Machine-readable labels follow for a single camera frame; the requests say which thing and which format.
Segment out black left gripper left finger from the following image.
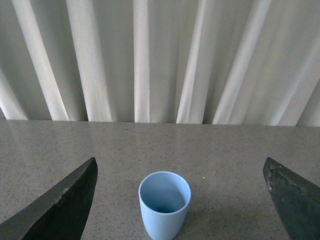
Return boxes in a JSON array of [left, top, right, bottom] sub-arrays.
[[0, 157, 98, 240]]

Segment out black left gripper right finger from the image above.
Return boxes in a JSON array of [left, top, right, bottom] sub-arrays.
[[263, 157, 320, 240]]

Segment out light blue plastic cup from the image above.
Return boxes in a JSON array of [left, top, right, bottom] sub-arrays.
[[138, 171, 192, 240]]

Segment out white pleated curtain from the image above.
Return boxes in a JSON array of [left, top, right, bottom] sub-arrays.
[[0, 0, 320, 127]]

